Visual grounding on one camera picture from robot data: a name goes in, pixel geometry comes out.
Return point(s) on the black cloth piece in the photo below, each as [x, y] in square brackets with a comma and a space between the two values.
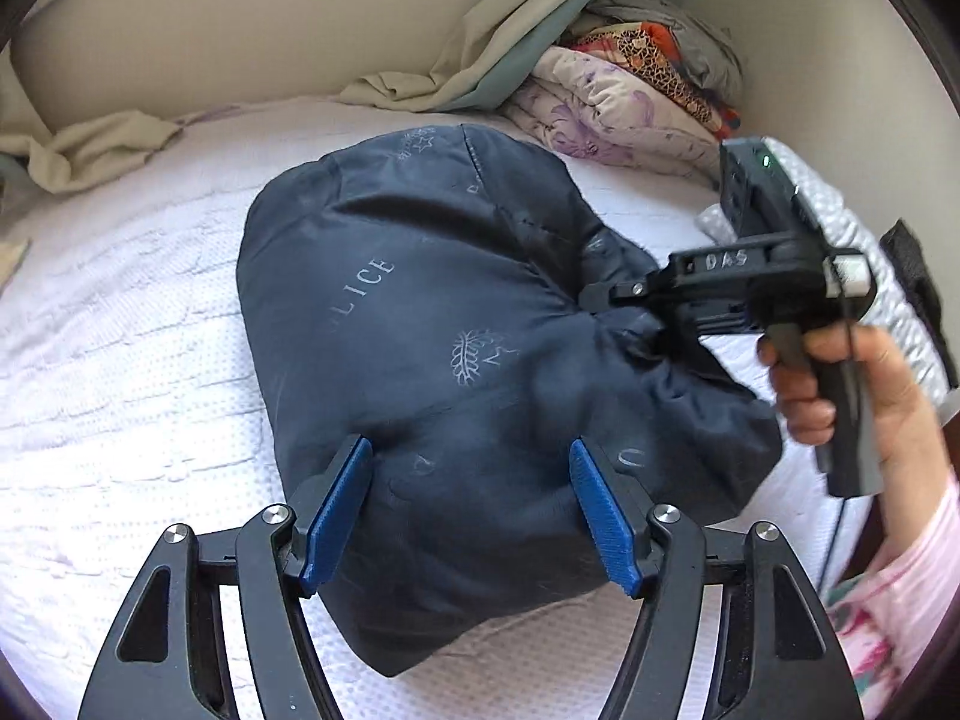
[911, 270]

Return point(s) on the person's right hand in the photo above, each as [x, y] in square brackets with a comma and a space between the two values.
[896, 397]

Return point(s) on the grey crumpled cloth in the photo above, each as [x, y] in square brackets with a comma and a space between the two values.
[705, 52]

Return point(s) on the dark navy padded jacket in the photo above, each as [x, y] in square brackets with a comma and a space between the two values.
[450, 277]

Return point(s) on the floral quilted blanket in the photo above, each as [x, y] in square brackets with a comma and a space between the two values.
[600, 120]

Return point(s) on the orange patterned cloth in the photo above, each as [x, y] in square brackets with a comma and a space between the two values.
[660, 60]

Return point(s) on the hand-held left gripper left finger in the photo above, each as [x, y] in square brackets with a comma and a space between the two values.
[337, 510]

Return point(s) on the silver quilted blanket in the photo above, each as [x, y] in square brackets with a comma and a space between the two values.
[825, 202]

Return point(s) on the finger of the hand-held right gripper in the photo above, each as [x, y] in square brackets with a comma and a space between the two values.
[622, 294]

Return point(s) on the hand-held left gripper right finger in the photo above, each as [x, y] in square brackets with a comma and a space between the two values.
[604, 510]

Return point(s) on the person's right forearm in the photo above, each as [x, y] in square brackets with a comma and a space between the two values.
[907, 577]

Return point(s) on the white textured bed cover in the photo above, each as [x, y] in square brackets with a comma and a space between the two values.
[135, 390]

